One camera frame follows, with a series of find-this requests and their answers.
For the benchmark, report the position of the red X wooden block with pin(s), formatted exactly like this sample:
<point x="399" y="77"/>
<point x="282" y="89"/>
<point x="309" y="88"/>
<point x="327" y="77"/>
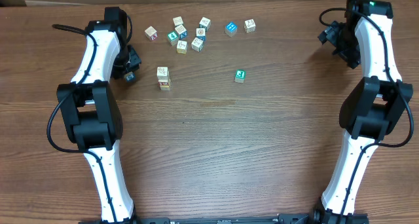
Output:
<point x="151" y="33"/>

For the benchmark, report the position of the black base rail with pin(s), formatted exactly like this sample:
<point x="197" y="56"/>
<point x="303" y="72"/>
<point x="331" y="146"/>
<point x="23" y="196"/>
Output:
<point x="279" y="219"/>

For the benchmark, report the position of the green 4 wooden block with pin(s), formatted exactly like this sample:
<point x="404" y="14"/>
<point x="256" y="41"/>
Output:
<point x="173" y="38"/>

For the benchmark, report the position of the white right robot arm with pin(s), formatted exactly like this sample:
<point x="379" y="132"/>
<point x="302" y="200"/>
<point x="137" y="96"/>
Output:
<point x="372" y="109"/>

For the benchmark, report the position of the blue X wooden block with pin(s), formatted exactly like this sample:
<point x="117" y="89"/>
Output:
<point x="181" y="31"/>

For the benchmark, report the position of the green letter wooden block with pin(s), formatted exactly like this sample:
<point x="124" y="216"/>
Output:
<point x="240" y="76"/>

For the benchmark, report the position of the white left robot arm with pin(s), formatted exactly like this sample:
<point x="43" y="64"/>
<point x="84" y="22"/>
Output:
<point x="90" y="112"/>

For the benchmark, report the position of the blue top wooden block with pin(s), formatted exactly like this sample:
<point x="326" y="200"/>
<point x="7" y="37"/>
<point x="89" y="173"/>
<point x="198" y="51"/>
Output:
<point x="231" y="29"/>

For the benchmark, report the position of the blue framed wooden block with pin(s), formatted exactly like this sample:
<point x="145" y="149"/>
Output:
<point x="201" y="33"/>

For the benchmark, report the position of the blue sided wooden block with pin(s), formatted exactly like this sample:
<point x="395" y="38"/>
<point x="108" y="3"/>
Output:
<point x="130" y="77"/>

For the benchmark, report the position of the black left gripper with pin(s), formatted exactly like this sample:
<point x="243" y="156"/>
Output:
<point x="119" y="73"/>

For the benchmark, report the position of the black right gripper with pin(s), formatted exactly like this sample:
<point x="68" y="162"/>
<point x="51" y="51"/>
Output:
<point x="331" y="34"/>

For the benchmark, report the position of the plain top wooden block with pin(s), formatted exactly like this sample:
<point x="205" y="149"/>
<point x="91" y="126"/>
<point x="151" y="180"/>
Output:
<point x="177" y="21"/>

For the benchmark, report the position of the letter K wooden block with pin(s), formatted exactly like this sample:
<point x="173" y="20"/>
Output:
<point x="249" y="26"/>

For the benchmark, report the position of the red E wooden block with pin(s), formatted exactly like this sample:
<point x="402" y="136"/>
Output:
<point x="165" y="83"/>

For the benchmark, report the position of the number 3 wooden block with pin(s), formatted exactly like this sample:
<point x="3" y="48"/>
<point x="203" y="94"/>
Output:
<point x="162" y="73"/>

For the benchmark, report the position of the teal edged wooden block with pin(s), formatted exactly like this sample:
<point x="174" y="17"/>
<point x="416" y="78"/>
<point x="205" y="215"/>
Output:
<point x="205" y="23"/>

